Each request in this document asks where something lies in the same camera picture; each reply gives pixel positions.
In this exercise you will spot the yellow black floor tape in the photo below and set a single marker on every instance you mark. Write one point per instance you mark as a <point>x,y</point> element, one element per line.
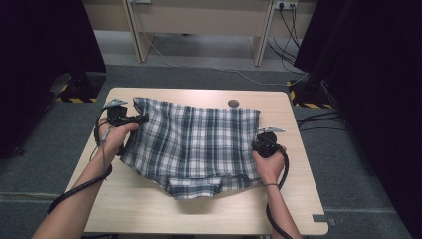
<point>78,100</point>
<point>312,105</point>

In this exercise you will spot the person's left hand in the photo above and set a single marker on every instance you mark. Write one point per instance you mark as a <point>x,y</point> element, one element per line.
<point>114,141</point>

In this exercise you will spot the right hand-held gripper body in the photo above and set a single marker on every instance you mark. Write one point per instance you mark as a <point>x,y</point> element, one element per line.
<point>265,144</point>

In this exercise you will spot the grey tape patch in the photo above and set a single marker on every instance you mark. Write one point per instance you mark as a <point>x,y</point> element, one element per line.
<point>319,218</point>

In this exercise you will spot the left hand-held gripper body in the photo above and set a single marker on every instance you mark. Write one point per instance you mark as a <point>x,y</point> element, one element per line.
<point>118,114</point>

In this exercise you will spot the black stand base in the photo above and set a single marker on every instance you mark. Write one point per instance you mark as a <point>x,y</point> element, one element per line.
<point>313,88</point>
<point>87,84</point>

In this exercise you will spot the beige office desk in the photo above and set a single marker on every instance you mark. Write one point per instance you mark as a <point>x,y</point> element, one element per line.
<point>199,20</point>

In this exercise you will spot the white wall socket black plugs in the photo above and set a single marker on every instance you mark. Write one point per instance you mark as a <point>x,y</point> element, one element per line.
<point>286,4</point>

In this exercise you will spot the person's right hand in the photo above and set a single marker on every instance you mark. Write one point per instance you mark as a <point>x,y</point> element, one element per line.
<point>271,167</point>

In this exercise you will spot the black curtain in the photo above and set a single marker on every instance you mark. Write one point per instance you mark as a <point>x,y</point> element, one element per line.
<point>36,66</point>
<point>371,99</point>

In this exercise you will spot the blue white plaid shirt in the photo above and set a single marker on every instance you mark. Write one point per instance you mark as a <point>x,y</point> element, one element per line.
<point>195,142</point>

